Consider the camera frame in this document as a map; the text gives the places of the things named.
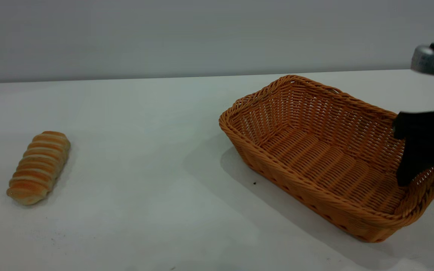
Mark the striped long bread loaf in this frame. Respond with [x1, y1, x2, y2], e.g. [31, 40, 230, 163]
[6, 131, 71, 206]

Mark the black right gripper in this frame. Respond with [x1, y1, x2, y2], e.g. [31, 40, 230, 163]
[392, 90, 434, 196]

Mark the orange woven wicker basket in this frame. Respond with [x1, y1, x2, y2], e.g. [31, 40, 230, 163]
[219, 75, 434, 243]

